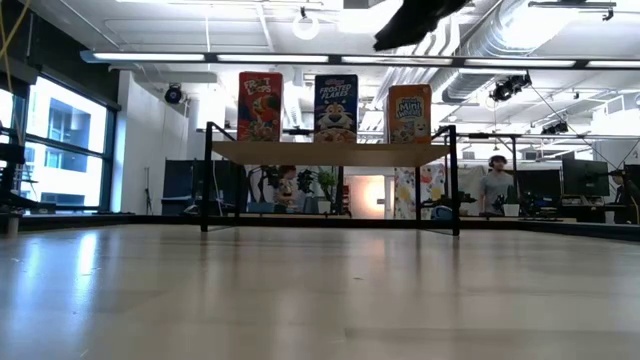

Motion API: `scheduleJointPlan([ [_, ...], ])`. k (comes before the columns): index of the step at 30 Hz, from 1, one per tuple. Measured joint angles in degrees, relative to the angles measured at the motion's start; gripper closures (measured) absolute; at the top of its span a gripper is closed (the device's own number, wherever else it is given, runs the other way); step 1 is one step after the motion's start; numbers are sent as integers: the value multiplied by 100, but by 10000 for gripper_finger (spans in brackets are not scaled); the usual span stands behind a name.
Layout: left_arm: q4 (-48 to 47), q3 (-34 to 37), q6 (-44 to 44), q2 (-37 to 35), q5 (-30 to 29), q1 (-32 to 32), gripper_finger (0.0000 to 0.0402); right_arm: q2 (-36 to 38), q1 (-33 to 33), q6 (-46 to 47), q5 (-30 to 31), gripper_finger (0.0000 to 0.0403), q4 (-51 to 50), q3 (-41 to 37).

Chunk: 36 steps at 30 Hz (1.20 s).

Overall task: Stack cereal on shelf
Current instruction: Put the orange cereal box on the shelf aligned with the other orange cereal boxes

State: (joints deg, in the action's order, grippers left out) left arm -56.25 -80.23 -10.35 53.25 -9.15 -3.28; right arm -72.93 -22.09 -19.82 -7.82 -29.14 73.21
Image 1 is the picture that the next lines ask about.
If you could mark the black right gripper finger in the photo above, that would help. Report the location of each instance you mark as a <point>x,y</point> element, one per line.
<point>400,32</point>

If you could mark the orange Mini Wheats cereal box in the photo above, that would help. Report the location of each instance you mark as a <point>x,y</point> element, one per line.
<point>410,115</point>

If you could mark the blue Frosted Flakes cereal box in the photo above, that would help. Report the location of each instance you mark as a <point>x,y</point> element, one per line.
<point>336,107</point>

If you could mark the red Froot Loops cereal box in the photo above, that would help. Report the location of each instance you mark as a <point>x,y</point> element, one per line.
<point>260,107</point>

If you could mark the black ceiling spotlight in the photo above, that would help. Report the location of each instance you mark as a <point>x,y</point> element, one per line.
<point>555,128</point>
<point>173,94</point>
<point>510,86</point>

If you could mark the floral patterned cloth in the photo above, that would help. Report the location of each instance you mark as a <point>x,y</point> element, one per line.
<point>430,187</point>

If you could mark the green potted plant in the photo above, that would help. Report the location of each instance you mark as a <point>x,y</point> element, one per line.
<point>327,182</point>

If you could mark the person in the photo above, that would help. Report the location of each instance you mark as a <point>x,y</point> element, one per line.
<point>496,187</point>
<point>286,190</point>
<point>631,197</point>

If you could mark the blue round object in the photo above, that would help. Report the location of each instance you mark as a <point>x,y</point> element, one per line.
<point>442,214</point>

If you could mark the white cup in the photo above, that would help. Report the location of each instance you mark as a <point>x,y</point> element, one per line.
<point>511,210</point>

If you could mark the black computer monitor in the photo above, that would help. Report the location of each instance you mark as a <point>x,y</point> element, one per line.
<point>584,177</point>

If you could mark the linear ceiling light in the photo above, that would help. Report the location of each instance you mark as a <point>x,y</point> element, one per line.
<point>150,56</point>

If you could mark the dark blue partition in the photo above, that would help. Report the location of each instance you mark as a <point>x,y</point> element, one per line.
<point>180,185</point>

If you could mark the large window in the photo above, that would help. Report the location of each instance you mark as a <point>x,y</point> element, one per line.
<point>70,150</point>

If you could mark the silver ventilation duct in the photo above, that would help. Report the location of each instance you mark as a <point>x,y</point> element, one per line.
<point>475,60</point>

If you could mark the wooden shelf black metal frame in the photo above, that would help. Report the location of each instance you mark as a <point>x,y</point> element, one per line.
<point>330,153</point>

